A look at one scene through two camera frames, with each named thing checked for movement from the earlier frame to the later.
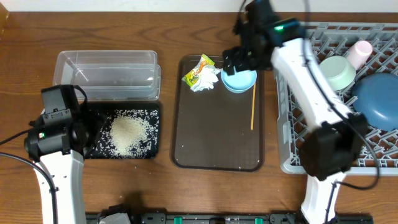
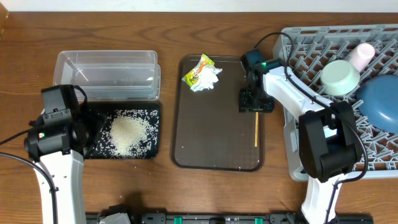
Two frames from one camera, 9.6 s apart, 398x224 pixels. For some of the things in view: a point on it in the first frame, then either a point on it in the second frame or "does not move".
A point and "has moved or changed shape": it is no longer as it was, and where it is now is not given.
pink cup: (359, 53) has moved or changed shape
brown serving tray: (210, 129) does not move
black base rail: (233, 218) does not move
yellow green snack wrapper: (193, 78) does not move
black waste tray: (124, 130) does not move
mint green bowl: (339, 71) has moved or changed shape
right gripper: (234, 57) to (245, 102)
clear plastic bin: (109, 75) does not move
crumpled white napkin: (208, 76) does not move
